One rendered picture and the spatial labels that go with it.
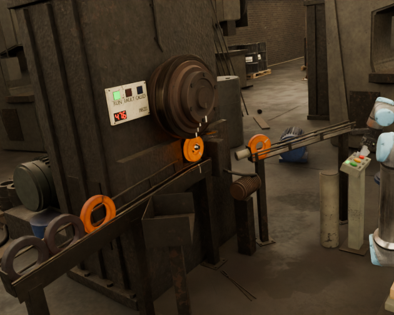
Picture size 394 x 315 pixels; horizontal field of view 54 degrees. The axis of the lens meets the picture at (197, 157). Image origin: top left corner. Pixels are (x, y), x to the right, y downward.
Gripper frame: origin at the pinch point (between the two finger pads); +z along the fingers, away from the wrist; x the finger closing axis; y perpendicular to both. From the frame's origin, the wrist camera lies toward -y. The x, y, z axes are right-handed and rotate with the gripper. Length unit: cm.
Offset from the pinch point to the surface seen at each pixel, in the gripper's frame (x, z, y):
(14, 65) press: 54, 102, -469
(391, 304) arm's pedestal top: -56, 40, 50
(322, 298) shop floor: -53, 63, 21
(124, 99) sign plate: -98, -19, -98
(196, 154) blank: -60, 15, -73
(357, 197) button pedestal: 2.5, 27.1, 9.5
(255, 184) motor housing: -26, 36, -46
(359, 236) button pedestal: 3, 52, 20
